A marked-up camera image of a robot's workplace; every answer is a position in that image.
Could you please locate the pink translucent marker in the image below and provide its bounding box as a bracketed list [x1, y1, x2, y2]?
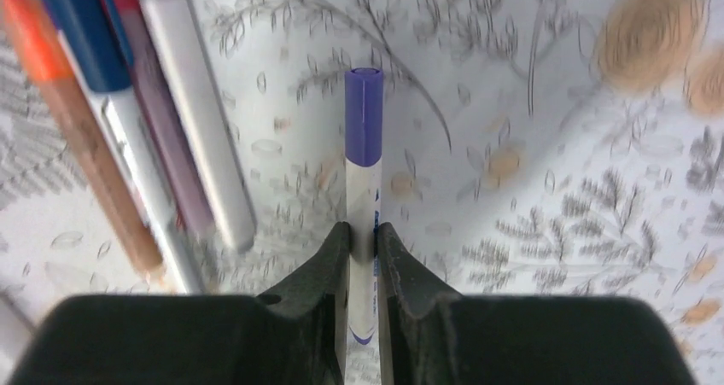
[109, 0, 214, 240]

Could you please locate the grey white marker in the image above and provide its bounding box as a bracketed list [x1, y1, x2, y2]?
[139, 0, 255, 253]

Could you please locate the dark blue capped marker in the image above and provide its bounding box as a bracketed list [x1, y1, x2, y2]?
[44, 0, 206, 295]

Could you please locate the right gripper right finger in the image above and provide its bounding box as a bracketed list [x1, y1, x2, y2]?
[377, 223, 695, 384]

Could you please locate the floral table mat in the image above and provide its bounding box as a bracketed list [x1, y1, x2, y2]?
[1, 0, 723, 384]

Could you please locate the orange brown marker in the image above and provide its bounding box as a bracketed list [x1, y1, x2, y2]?
[1, 0, 163, 278]

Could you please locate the purple capped white marker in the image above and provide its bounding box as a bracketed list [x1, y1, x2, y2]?
[344, 67, 383, 345]

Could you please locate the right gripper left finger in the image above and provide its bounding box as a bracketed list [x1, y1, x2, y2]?
[9, 222, 351, 384]

